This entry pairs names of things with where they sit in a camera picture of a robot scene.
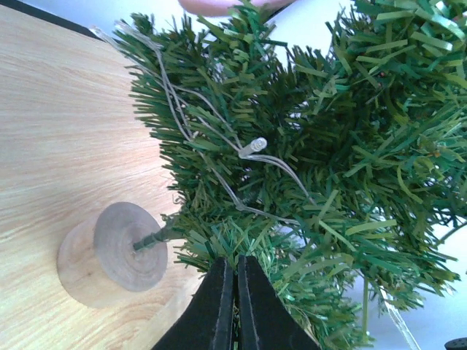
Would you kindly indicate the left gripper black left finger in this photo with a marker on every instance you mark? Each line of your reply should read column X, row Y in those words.
column 207, row 322

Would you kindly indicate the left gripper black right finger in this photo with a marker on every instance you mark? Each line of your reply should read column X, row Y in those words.
column 264, row 322

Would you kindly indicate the small green christmas tree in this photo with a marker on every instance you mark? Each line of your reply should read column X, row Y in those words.
column 325, row 168

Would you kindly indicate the pink felt bow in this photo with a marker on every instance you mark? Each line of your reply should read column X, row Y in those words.
column 219, row 8

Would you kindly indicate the black enclosure frame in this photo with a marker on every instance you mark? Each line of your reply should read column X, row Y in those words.
column 47, row 17

